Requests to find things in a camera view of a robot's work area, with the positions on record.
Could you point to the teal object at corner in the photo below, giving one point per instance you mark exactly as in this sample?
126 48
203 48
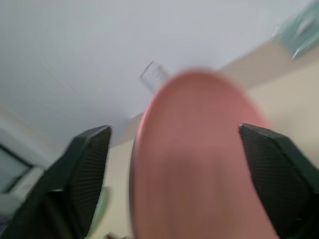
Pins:
300 30

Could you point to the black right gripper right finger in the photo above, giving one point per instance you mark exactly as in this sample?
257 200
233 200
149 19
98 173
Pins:
276 174

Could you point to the green plate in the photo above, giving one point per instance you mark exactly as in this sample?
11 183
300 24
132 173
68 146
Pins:
101 206

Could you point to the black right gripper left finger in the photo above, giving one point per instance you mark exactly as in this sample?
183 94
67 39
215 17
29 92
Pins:
74 179

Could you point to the pink plate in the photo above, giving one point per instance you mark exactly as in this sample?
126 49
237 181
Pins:
194 154

